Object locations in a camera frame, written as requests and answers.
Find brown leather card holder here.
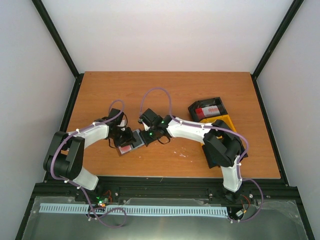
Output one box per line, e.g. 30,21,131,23
117,129,145,156

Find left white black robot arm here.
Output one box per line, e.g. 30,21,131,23
43,108,136,202

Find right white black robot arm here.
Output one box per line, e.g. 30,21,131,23
138,108,245,203

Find red white credit card stack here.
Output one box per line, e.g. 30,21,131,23
195,105,221,119

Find black yellow card tray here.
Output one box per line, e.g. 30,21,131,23
188,97,245,168

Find left controller board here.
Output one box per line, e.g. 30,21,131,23
96,190,113,207

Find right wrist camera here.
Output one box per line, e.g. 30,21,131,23
138,118,150,131

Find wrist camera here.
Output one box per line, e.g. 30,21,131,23
118,119,127,131
138,118,150,131

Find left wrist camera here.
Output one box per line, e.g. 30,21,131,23
118,119,127,131

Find light blue cable duct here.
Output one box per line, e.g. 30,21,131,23
38,203,228,218

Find right connector wires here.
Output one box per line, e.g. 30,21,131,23
234,194,253,218

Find black aluminium frame rail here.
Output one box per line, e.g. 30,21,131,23
32,176,300,205

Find left black frame post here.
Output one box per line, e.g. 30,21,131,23
31,0,85,80

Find black frame post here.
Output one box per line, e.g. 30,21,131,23
251,0,305,78
31,0,85,80

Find metal base plate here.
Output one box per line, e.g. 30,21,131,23
22,197,308,240

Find right black frame post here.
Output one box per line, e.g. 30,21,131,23
251,0,305,78

